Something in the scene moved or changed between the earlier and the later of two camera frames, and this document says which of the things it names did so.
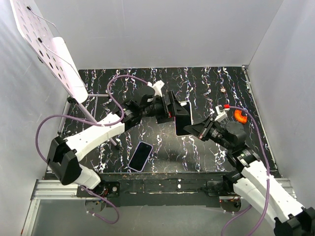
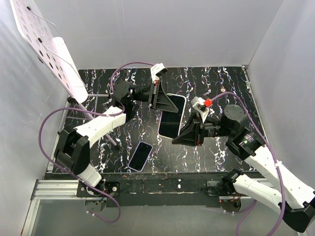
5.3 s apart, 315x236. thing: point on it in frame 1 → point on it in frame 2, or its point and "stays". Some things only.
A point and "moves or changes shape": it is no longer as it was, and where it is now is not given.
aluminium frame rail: x=47 y=190 stays
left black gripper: x=164 y=117 → x=158 y=99
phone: x=140 y=156 stays
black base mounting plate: x=162 y=190 stays
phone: x=180 y=121 moves or changes shape
